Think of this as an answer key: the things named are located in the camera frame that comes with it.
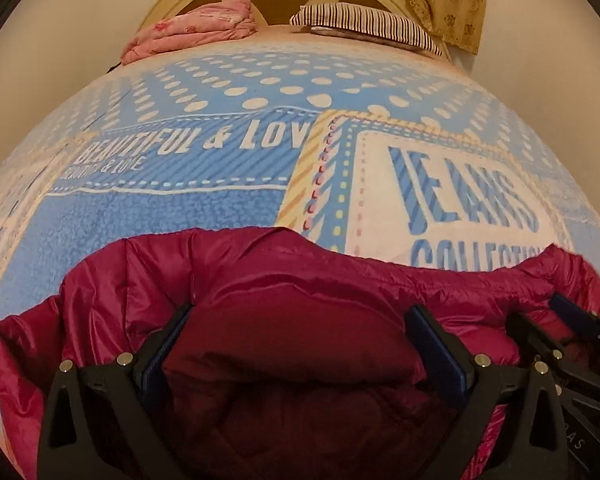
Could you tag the magenta quilted down jacket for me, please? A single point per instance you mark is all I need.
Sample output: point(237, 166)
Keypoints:
point(290, 300)

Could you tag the folded pink floral quilt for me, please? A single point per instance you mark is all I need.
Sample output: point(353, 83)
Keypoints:
point(195, 27)

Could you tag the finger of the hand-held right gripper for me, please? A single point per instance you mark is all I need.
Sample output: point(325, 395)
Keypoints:
point(535, 337)
point(575, 315)

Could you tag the striped pillow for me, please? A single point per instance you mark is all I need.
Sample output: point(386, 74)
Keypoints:
point(365, 20)

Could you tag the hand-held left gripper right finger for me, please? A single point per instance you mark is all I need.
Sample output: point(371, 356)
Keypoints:
point(437, 350)

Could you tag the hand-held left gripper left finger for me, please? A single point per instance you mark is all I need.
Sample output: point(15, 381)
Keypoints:
point(167, 355)

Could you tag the cream wooden headboard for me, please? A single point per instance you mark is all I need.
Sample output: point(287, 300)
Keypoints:
point(275, 2)

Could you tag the bed with blue-pink blanket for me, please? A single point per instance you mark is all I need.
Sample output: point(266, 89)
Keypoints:
point(205, 170)

